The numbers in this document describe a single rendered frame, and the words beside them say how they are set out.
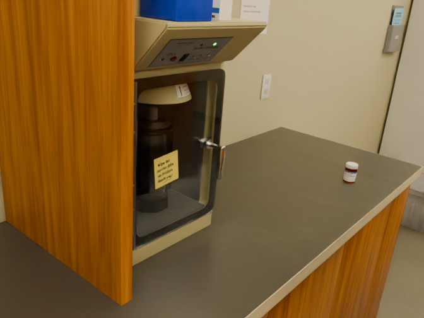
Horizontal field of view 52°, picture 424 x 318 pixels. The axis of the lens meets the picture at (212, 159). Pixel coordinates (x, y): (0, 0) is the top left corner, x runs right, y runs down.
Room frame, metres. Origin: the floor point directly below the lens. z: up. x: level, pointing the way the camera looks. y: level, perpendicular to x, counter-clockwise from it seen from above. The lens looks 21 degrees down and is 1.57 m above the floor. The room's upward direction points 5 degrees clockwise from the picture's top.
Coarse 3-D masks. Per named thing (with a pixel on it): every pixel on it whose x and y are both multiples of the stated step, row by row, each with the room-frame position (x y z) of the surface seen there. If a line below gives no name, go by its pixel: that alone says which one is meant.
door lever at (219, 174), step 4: (208, 140) 1.05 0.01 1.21; (212, 140) 1.07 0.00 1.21; (208, 144) 1.05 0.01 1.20; (212, 144) 1.05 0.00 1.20; (216, 144) 1.04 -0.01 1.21; (208, 148) 1.05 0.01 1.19; (216, 148) 1.04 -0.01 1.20; (220, 148) 1.03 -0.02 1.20; (224, 148) 1.02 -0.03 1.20; (220, 152) 1.03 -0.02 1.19; (224, 152) 1.03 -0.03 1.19; (220, 156) 1.02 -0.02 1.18; (224, 156) 1.03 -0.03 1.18; (220, 160) 1.02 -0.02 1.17; (224, 160) 1.03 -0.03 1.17; (220, 164) 1.02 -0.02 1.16; (216, 168) 1.03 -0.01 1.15; (220, 168) 1.02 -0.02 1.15; (216, 172) 1.03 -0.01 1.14; (220, 172) 1.02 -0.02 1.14; (216, 176) 1.03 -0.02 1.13; (220, 176) 1.02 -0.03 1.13
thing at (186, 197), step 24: (192, 72) 1.00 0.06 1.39; (216, 72) 1.07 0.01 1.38; (144, 96) 0.89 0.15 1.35; (168, 96) 0.94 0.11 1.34; (192, 96) 1.00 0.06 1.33; (216, 96) 1.07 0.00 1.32; (144, 120) 0.89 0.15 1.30; (168, 120) 0.94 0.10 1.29; (192, 120) 1.01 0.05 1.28; (216, 120) 1.08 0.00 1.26; (144, 144) 0.89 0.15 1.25; (168, 144) 0.95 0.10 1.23; (192, 144) 1.01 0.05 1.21; (144, 168) 0.89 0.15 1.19; (192, 168) 1.02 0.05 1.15; (144, 192) 0.89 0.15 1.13; (168, 192) 0.95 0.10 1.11; (192, 192) 1.02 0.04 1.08; (144, 216) 0.89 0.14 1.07; (168, 216) 0.95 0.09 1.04; (192, 216) 1.02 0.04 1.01; (144, 240) 0.89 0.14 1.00
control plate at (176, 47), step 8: (176, 40) 0.84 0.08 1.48; (184, 40) 0.86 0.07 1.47; (192, 40) 0.88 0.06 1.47; (200, 40) 0.90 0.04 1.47; (208, 40) 0.92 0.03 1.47; (216, 40) 0.94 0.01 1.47; (224, 40) 0.96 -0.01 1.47; (168, 48) 0.85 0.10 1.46; (176, 48) 0.86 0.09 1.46; (184, 48) 0.89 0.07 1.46; (192, 48) 0.91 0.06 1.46; (200, 48) 0.93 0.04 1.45; (208, 48) 0.95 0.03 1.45; (216, 48) 0.97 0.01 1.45; (160, 56) 0.86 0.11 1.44; (168, 56) 0.88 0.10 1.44; (176, 56) 0.89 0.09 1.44; (152, 64) 0.86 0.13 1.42; (160, 64) 0.88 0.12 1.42; (168, 64) 0.91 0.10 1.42
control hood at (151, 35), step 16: (144, 32) 0.82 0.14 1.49; (160, 32) 0.80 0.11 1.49; (176, 32) 0.82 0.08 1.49; (192, 32) 0.85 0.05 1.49; (208, 32) 0.89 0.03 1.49; (224, 32) 0.93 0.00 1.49; (240, 32) 0.98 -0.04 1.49; (256, 32) 1.03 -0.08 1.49; (144, 48) 0.82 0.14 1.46; (160, 48) 0.83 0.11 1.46; (224, 48) 1.00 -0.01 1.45; (240, 48) 1.06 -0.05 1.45; (144, 64) 0.85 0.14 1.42; (176, 64) 0.93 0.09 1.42; (192, 64) 0.98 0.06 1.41
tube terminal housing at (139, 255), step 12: (144, 72) 0.90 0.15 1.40; (156, 72) 0.93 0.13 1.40; (168, 72) 0.96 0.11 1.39; (180, 72) 0.99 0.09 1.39; (204, 216) 1.08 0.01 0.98; (180, 228) 1.01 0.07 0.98; (192, 228) 1.05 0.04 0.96; (156, 240) 0.94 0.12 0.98; (168, 240) 0.97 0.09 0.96; (132, 252) 0.88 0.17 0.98; (144, 252) 0.91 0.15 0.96; (156, 252) 0.94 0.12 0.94; (132, 264) 0.88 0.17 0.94
